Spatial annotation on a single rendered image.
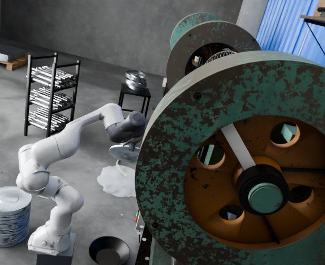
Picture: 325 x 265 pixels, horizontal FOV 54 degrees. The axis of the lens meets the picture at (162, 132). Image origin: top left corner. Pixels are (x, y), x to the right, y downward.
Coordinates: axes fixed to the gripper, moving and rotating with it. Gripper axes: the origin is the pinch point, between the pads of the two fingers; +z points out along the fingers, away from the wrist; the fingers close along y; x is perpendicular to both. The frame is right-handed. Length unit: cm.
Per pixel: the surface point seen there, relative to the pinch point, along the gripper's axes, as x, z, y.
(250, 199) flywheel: -41, -71, -33
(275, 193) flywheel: -47, -74, -30
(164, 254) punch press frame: -28, 7, -50
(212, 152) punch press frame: -33, -45, -10
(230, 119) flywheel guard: -29, -82, -13
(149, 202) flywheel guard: -12, -56, -37
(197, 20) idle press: -37, 158, 244
